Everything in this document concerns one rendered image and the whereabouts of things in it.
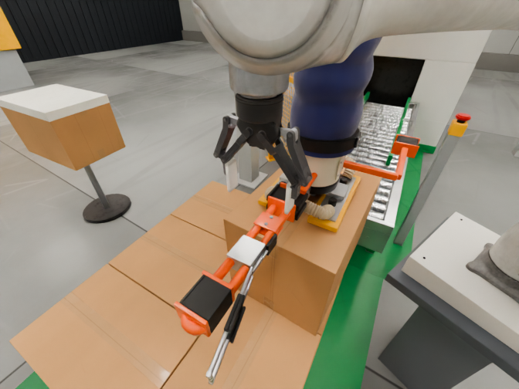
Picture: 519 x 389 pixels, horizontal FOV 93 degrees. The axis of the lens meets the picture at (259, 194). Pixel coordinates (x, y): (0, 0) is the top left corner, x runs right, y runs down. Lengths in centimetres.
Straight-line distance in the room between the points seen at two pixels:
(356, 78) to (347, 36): 51
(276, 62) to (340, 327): 165
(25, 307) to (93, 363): 116
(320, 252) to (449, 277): 45
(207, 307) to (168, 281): 76
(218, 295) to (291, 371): 59
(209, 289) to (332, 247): 43
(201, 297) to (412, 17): 47
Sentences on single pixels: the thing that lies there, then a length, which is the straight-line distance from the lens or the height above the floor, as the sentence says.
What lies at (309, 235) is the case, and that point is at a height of 94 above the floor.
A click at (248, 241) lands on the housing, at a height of 110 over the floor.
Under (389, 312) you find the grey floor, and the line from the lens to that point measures 190.
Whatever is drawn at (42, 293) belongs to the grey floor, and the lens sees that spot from 228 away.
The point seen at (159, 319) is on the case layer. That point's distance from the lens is 116.
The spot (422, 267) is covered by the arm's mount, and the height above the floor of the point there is 82.
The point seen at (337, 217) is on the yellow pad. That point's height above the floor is 97.
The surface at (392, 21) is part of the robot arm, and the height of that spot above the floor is 152.
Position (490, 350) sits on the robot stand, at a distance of 106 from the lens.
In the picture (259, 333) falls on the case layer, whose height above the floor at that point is 54.
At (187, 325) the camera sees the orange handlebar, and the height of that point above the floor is 109.
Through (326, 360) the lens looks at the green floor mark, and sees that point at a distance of 165.
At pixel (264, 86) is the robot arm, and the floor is 144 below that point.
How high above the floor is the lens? 153
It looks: 38 degrees down
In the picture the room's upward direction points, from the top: straight up
